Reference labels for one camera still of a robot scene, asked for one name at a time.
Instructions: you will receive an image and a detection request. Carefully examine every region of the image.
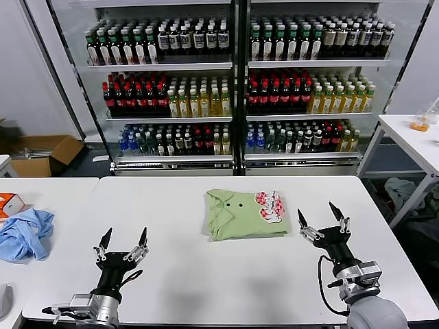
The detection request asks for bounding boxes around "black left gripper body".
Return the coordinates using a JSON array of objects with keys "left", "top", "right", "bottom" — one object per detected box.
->
[{"left": 95, "top": 252, "right": 138, "bottom": 294}]

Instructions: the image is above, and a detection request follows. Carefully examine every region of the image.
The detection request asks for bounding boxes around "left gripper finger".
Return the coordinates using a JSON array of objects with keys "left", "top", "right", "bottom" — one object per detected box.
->
[
  {"left": 123, "top": 226, "right": 150, "bottom": 262},
  {"left": 93, "top": 227, "right": 112, "bottom": 263}
]

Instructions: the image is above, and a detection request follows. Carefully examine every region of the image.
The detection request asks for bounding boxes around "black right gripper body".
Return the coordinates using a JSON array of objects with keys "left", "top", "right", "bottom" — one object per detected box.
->
[{"left": 313, "top": 226, "right": 357, "bottom": 271}]

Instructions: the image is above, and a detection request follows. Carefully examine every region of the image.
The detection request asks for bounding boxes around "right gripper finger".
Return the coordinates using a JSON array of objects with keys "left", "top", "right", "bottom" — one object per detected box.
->
[
  {"left": 298, "top": 209, "right": 325, "bottom": 243},
  {"left": 329, "top": 201, "right": 351, "bottom": 233}
]

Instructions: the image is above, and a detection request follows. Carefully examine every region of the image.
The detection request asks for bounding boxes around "green polo shirt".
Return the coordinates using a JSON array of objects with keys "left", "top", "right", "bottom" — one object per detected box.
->
[{"left": 202, "top": 188, "right": 292, "bottom": 243}]

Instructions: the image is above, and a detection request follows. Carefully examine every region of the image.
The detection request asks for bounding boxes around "black plastic basket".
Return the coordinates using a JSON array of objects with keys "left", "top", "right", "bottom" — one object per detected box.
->
[{"left": 363, "top": 178, "right": 395, "bottom": 226}]

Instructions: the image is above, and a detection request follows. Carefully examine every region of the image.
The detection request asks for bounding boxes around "grey cloth pile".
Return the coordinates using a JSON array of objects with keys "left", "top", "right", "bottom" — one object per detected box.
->
[{"left": 383, "top": 177, "right": 427, "bottom": 216}]

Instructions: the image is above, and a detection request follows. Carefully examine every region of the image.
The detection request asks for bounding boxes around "crumpled light blue shirt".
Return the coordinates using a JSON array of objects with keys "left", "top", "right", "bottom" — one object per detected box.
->
[{"left": 0, "top": 208, "right": 56, "bottom": 264}]

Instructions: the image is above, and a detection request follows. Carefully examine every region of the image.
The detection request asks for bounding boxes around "orange and white box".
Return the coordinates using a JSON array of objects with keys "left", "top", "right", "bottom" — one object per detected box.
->
[{"left": 0, "top": 193, "right": 26, "bottom": 220}]

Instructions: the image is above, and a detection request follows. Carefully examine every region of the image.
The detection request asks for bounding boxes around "white side table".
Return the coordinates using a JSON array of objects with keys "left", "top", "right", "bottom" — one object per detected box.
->
[{"left": 355, "top": 114, "right": 439, "bottom": 228}]

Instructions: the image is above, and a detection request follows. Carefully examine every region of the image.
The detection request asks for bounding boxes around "open cardboard box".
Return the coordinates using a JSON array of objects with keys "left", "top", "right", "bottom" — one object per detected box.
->
[{"left": 9, "top": 134, "right": 85, "bottom": 178}]

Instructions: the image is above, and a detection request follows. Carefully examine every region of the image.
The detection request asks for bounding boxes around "grey rounded object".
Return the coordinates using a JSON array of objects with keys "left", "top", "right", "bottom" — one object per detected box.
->
[{"left": 0, "top": 283, "right": 14, "bottom": 319}]

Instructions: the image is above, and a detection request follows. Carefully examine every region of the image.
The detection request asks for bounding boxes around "glass beaker orange liquid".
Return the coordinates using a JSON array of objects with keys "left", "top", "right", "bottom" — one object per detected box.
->
[{"left": 410, "top": 110, "right": 431, "bottom": 132}]

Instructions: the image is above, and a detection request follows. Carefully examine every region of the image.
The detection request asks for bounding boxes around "small white table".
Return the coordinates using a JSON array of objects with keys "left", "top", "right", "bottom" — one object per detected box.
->
[{"left": 0, "top": 154, "right": 19, "bottom": 178}]

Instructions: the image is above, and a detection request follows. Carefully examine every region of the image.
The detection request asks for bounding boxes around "glass beverage display cabinet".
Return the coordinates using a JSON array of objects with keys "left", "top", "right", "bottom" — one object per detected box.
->
[
  {"left": 239, "top": 0, "right": 436, "bottom": 178},
  {"left": 46, "top": 0, "right": 241, "bottom": 178}
]

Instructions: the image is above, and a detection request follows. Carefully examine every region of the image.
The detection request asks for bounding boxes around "green-cap dark tea bottle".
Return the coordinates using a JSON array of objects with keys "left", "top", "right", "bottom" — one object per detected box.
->
[
  {"left": 86, "top": 30, "right": 99, "bottom": 66},
  {"left": 145, "top": 28, "right": 158, "bottom": 65},
  {"left": 310, "top": 24, "right": 323, "bottom": 61},
  {"left": 97, "top": 29, "right": 110, "bottom": 66},
  {"left": 274, "top": 25, "right": 286, "bottom": 62},
  {"left": 286, "top": 25, "right": 298, "bottom": 62},
  {"left": 108, "top": 29, "right": 121, "bottom": 66},
  {"left": 120, "top": 29, "right": 133, "bottom": 66},
  {"left": 133, "top": 29, "right": 146, "bottom": 65},
  {"left": 298, "top": 25, "right": 311, "bottom": 62},
  {"left": 261, "top": 25, "right": 274, "bottom": 62},
  {"left": 249, "top": 25, "right": 261, "bottom": 62}
]

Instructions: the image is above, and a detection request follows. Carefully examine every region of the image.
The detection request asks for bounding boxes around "dark bottle beige label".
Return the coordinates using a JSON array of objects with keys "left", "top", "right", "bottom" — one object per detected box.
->
[
  {"left": 322, "top": 23, "right": 335, "bottom": 58},
  {"left": 334, "top": 23, "right": 348, "bottom": 58}
]

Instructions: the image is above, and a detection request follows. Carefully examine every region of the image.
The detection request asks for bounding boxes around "dark bottle blue-white label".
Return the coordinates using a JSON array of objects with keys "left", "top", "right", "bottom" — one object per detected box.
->
[
  {"left": 346, "top": 23, "right": 359, "bottom": 58},
  {"left": 217, "top": 23, "right": 230, "bottom": 55},
  {"left": 168, "top": 25, "right": 181, "bottom": 56},
  {"left": 370, "top": 23, "right": 383, "bottom": 58},
  {"left": 381, "top": 22, "right": 395, "bottom": 58},
  {"left": 192, "top": 25, "right": 205, "bottom": 55},
  {"left": 180, "top": 25, "right": 193, "bottom": 56},
  {"left": 204, "top": 24, "right": 217, "bottom": 55},
  {"left": 157, "top": 26, "right": 170, "bottom": 56},
  {"left": 358, "top": 23, "right": 371, "bottom": 58}
]

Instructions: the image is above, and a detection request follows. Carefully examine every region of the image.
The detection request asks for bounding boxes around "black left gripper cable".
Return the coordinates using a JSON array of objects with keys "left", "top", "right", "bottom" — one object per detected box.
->
[{"left": 119, "top": 269, "right": 143, "bottom": 285}]

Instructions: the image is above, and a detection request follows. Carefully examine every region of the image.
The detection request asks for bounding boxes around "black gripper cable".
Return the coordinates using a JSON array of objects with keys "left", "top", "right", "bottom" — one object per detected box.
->
[
  {"left": 317, "top": 255, "right": 351, "bottom": 316},
  {"left": 119, "top": 269, "right": 143, "bottom": 285}
]

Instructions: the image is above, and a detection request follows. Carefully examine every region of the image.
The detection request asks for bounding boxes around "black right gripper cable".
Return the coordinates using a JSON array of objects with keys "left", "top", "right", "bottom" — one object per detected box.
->
[{"left": 317, "top": 255, "right": 351, "bottom": 316}]

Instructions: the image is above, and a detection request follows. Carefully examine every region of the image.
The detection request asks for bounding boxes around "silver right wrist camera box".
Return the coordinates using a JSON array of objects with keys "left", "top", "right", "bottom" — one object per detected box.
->
[{"left": 356, "top": 262, "right": 383, "bottom": 287}]

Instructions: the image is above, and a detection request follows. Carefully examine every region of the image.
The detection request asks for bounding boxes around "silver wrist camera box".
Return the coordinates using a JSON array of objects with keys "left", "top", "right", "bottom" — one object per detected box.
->
[
  {"left": 356, "top": 262, "right": 383, "bottom": 287},
  {"left": 68, "top": 293, "right": 93, "bottom": 313}
]

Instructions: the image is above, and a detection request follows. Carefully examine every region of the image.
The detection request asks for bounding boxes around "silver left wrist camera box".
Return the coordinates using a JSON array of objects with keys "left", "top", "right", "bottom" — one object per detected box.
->
[{"left": 68, "top": 293, "right": 93, "bottom": 313}]

